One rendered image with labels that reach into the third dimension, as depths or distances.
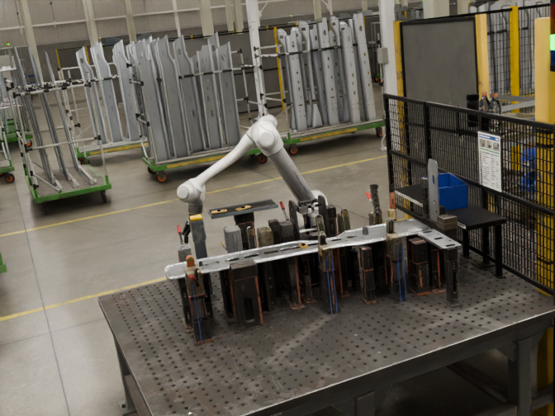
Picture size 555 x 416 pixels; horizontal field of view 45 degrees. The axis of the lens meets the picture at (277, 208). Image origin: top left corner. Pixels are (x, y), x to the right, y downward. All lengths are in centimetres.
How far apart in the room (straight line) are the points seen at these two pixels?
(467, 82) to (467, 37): 36
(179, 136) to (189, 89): 77
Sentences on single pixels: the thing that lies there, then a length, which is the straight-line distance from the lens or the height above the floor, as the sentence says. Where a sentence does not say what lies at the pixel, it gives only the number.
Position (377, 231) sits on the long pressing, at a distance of 354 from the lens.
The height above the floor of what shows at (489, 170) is 125.
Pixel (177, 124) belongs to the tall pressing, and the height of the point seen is 81.
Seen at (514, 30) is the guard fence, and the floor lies 177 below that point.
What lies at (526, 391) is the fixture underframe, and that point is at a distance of 349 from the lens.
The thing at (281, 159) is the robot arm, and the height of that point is 136.
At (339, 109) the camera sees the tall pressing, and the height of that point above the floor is 52.
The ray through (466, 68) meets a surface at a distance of 568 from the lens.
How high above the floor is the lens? 211
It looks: 16 degrees down
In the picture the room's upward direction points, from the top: 7 degrees counter-clockwise
